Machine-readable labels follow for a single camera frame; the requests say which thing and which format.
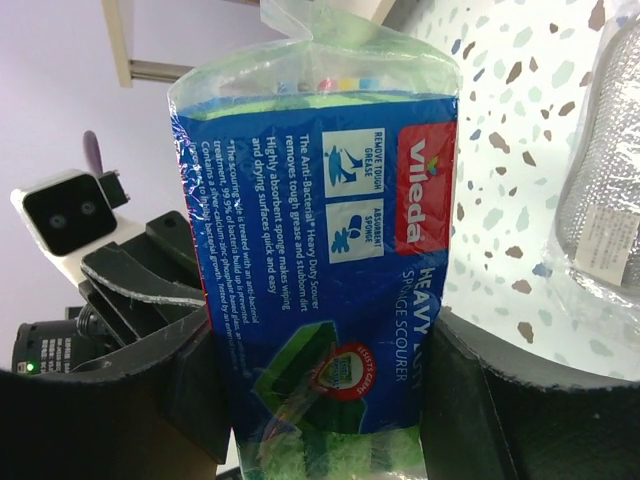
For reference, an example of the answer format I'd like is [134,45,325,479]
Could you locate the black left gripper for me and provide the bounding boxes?
[11,211,205,373]

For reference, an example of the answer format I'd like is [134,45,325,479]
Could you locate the silver mesh scourer pack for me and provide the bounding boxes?
[544,1,639,326]

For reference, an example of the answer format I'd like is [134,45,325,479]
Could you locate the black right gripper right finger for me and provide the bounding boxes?
[420,310,639,479]

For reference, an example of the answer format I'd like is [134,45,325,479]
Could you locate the large blue Vileda sponge pack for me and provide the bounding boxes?
[168,1,461,479]

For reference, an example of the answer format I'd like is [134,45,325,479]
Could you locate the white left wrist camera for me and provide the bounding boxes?
[10,169,144,287]

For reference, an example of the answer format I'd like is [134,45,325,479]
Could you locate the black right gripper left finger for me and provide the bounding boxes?
[1,310,230,479]

